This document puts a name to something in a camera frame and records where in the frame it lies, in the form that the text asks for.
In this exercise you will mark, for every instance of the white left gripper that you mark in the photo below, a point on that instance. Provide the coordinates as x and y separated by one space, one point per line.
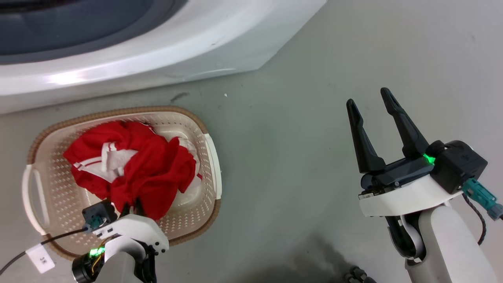
137 230

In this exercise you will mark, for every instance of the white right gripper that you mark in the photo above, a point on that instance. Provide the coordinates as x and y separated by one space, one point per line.
401 196

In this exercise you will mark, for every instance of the red and white garment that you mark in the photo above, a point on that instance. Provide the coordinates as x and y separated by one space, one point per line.
153 169

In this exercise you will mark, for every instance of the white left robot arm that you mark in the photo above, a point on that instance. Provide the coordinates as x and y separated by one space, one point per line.
118 267

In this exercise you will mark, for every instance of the black knobbed robot base part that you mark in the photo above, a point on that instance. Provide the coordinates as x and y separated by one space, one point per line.
358 275

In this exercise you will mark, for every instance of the cream perforated laundry basket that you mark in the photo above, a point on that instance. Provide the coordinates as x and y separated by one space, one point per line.
51 165

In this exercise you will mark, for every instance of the white front-load washing machine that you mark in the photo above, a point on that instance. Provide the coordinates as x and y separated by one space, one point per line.
157 67

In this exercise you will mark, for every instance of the grey rubber door gasket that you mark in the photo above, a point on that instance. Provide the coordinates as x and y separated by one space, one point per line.
78 31

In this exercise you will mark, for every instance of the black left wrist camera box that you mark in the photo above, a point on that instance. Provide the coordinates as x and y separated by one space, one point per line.
100 212

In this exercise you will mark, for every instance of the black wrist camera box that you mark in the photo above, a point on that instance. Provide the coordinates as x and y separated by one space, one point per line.
459 165
100 212

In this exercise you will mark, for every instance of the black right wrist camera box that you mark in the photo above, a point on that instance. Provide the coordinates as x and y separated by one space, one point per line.
459 165

